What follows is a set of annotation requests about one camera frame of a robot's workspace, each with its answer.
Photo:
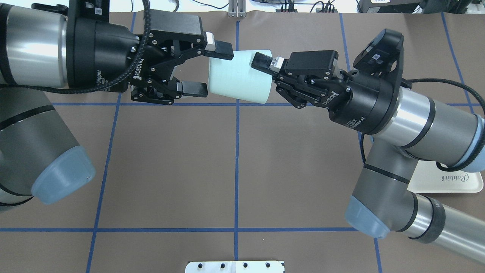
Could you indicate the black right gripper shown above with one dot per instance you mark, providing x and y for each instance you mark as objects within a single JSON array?
[{"x": 366, "y": 101}]

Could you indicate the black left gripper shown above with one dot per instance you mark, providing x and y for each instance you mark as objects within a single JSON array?
[{"x": 101, "y": 53}]

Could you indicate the light green plastic cup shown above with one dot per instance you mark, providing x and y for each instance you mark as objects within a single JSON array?
[{"x": 237, "y": 79}]

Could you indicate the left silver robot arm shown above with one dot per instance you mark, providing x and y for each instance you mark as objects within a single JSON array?
[{"x": 40, "y": 157}]

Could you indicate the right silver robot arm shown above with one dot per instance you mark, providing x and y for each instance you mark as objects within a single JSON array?
[{"x": 415, "y": 139}]

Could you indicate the white rectangular plastic tray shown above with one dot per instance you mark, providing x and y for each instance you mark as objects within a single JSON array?
[{"x": 451, "y": 180}]

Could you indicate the blue tape grid lines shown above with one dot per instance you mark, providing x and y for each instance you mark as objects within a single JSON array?
[{"x": 219, "y": 179}]

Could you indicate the white mounting plate with holes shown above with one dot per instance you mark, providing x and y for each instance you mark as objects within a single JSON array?
[{"x": 245, "y": 266}]

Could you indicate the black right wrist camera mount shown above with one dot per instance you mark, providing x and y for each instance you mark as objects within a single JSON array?
[{"x": 384, "y": 58}]

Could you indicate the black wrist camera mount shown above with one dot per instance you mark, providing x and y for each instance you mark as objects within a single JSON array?
[
  {"x": 384, "y": 58},
  {"x": 98, "y": 10}
]

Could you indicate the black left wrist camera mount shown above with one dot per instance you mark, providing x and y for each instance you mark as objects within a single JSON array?
[{"x": 98, "y": 10}]

